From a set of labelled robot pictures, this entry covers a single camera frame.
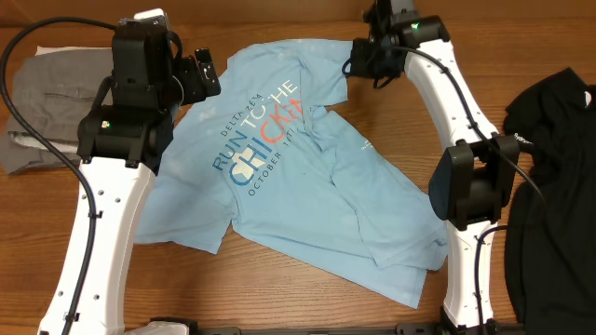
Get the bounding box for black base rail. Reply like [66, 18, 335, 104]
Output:
[125, 317, 527, 335]

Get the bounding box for folded grey trousers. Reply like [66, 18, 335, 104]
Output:
[1, 47, 113, 174]

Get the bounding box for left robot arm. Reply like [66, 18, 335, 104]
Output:
[38, 9, 221, 334]

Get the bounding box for light blue printed t-shirt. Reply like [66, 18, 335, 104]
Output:
[136, 39, 447, 308]

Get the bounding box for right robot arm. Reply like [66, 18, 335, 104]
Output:
[343, 0, 520, 334]

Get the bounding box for black t-shirt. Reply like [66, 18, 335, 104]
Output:
[503, 68, 595, 334]

